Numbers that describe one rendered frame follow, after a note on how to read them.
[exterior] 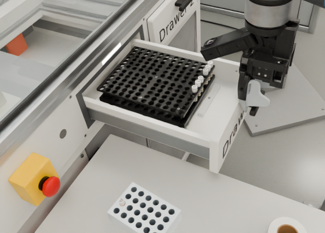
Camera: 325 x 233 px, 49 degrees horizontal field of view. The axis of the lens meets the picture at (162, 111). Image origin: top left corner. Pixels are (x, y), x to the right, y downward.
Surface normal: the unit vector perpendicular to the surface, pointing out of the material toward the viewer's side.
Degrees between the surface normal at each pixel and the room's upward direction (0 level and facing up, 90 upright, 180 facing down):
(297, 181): 0
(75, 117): 90
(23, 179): 0
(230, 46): 87
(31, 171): 0
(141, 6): 90
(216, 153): 90
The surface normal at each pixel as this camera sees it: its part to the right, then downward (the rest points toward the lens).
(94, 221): -0.09, -0.69
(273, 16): 0.02, 0.72
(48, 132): 0.88, 0.28
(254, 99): -0.47, 0.60
